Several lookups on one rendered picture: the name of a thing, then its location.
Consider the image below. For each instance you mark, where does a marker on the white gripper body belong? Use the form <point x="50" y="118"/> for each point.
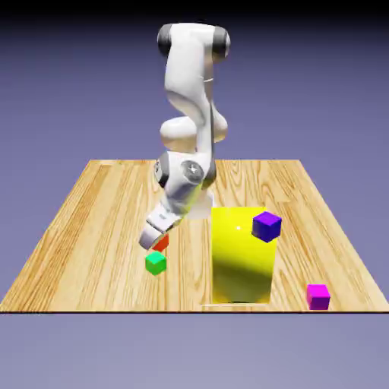
<point x="149" y="236"/>

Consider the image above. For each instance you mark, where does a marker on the small red cube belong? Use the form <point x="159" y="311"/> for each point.
<point x="162" y="243"/>

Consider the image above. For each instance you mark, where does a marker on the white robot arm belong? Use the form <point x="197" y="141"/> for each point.
<point x="188" y="91"/>

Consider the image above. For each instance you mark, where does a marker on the small green cube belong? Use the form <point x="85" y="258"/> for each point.
<point x="155" y="263"/>

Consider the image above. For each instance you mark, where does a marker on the small purple cube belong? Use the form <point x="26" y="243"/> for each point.
<point x="266" y="226"/>

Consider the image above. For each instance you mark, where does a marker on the small magenta cube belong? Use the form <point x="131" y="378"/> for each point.
<point x="318" y="296"/>

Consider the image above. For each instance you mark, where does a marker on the large yellow box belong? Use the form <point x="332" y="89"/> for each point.
<point x="240" y="264"/>

